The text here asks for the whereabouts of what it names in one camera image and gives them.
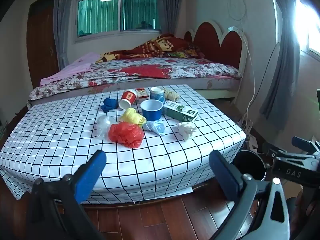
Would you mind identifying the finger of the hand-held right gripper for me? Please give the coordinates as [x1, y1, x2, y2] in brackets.
[292, 136, 320, 153]
[266, 149, 317, 161]

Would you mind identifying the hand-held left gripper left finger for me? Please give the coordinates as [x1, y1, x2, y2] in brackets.
[26, 150, 108, 240]

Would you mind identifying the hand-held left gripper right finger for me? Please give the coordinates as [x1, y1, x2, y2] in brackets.
[209, 150, 292, 240]

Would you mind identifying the black trash bin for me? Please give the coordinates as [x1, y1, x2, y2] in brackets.
[232, 150, 267, 182]

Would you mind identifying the clear plastic bag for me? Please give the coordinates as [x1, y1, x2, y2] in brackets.
[96, 115, 117, 139]

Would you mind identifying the red plastic bag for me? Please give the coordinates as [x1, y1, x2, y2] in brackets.
[108, 121, 145, 148]

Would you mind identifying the white tissue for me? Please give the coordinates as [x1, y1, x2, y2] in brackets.
[177, 122, 197, 141]

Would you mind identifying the yellow plastic bag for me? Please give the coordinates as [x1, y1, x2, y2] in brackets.
[119, 108, 147, 126]

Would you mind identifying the blue plastic bag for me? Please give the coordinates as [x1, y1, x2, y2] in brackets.
[100, 98, 118, 112]

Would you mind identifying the green and white carton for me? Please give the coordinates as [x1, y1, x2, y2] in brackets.
[162, 101, 199, 123]

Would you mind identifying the red paper cup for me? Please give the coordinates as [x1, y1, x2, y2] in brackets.
[118, 89, 138, 110]

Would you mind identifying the blue cup with white inside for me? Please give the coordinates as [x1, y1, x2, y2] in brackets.
[140, 99, 164, 121]

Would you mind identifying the blue patterned paper cup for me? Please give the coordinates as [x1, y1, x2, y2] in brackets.
[149, 86, 165, 103]

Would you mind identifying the white power strip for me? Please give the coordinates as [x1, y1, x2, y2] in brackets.
[244, 121, 259, 152]

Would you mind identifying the white checkered tablecloth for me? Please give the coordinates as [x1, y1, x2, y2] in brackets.
[0, 84, 247, 204]

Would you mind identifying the grey curtain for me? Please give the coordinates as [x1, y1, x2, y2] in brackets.
[54, 0, 81, 68]
[157, 0, 181, 37]
[259, 0, 312, 130]

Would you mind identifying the red and white cigarette box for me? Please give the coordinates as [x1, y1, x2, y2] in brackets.
[135, 87, 150, 99]

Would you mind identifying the crumpled brown paper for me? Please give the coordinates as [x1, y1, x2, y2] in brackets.
[163, 88, 181, 102]

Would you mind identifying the pink cloth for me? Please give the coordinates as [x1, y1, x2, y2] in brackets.
[40, 52, 101, 86]

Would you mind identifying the bright side window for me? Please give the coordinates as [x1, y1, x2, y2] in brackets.
[295, 0, 320, 62]

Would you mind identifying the floral bed sheet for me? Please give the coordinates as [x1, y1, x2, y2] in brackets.
[29, 56, 243, 101]

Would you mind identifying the red and white headboard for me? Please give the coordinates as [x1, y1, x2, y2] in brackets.
[184, 20, 250, 80]

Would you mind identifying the brown wooden door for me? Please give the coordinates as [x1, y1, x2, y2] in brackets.
[26, 0, 61, 89]

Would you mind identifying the red patterned blanket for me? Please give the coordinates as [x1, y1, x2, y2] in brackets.
[95, 33, 206, 64]

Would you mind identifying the window with green curtain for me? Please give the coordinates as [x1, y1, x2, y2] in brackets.
[74, 0, 163, 43]

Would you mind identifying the white cable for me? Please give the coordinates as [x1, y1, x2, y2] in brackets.
[244, 42, 257, 132]

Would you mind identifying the cream bed frame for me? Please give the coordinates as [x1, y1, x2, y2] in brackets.
[27, 77, 247, 105]

